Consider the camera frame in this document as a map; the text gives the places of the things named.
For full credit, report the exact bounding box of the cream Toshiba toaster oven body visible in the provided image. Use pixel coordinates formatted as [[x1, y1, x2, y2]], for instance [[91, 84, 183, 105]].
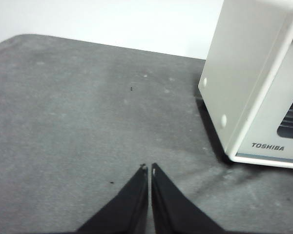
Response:
[[197, 0, 293, 170]]

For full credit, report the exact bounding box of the oven door with beige handle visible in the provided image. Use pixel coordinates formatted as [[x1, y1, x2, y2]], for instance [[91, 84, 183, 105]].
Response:
[[235, 36, 293, 164]]

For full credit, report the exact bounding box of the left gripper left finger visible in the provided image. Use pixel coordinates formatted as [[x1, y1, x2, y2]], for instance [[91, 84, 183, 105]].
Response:
[[75, 163, 149, 234]]

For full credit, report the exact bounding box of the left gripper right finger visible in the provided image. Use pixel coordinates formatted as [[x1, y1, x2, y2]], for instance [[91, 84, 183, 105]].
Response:
[[150, 162, 226, 234]]

